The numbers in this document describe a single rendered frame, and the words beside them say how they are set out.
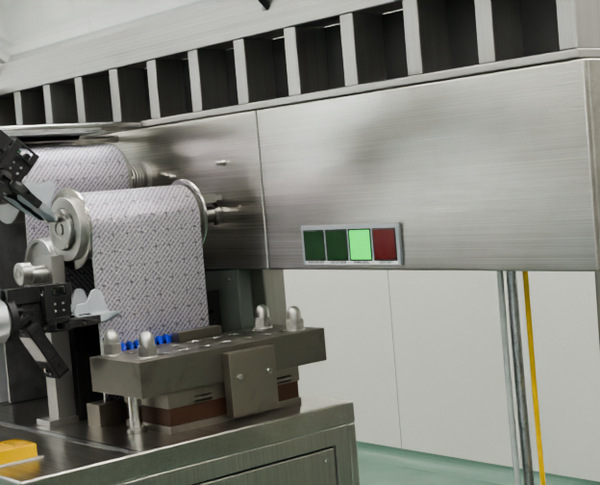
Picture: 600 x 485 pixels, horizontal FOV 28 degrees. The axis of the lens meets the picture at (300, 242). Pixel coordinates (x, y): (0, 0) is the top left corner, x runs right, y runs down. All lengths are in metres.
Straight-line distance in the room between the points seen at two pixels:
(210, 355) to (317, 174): 0.37
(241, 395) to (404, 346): 3.35
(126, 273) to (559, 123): 0.85
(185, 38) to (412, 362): 3.15
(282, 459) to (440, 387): 3.21
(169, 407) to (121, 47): 0.92
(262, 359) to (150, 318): 0.24
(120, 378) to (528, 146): 0.77
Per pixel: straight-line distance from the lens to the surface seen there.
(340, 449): 2.19
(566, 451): 4.90
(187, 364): 2.03
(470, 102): 1.87
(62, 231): 2.19
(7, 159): 2.12
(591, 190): 1.74
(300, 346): 2.18
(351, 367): 5.67
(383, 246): 2.01
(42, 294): 2.09
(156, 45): 2.54
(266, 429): 2.07
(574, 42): 1.76
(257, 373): 2.10
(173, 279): 2.25
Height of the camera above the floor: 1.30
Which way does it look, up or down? 3 degrees down
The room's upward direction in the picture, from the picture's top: 5 degrees counter-clockwise
